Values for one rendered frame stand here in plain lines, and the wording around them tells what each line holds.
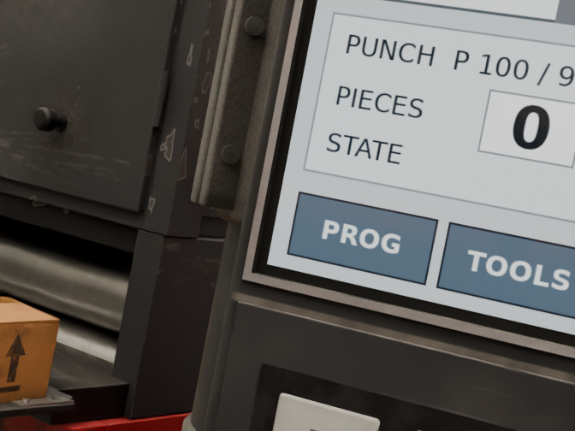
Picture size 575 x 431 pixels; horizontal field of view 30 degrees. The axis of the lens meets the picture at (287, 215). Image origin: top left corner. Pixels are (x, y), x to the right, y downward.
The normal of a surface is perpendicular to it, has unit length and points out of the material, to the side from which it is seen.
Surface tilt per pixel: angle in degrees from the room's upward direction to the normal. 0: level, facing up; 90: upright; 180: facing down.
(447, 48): 90
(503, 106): 90
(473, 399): 90
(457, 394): 90
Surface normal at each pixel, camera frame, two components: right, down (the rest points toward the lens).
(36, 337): 0.87, 0.13
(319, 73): -0.35, -0.02
